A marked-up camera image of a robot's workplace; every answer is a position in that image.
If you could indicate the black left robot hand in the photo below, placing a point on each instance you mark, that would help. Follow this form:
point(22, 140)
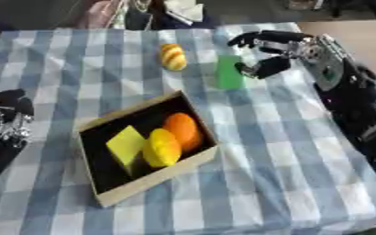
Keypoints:
point(6, 101)

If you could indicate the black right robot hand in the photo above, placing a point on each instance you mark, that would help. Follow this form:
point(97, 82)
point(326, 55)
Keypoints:
point(274, 65)

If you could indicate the orange round toy fruit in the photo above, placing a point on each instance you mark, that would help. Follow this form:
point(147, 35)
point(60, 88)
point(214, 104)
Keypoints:
point(185, 130)

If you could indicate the yellow-green block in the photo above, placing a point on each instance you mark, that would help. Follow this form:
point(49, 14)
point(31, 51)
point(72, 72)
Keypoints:
point(126, 150)

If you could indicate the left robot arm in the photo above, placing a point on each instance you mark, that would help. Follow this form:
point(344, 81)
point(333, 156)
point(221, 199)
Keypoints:
point(1, 147)

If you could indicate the tan cardboard box black inside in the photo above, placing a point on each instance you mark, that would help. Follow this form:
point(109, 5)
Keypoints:
point(143, 147)

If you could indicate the green rectangular block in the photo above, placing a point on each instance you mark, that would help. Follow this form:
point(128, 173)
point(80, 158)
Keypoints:
point(230, 72)

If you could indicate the person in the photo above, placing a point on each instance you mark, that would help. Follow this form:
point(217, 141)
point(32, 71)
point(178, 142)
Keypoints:
point(148, 13)

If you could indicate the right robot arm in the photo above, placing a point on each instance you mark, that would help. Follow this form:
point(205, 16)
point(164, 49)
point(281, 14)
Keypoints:
point(352, 91)

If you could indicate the yellow striped toy bread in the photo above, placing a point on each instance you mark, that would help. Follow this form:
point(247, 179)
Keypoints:
point(173, 57)

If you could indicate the yellow round toy fruit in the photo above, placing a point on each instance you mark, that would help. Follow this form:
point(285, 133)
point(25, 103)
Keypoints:
point(162, 148)

